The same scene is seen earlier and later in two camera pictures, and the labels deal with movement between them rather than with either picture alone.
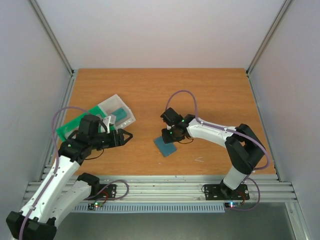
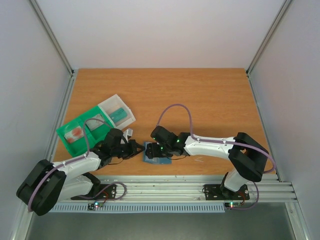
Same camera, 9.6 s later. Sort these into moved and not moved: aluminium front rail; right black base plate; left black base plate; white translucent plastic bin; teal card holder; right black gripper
Moved: teal card holder; right black gripper
Not moved: white translucent plastic bin; aluminium front rail; left black base plate; right black base plate
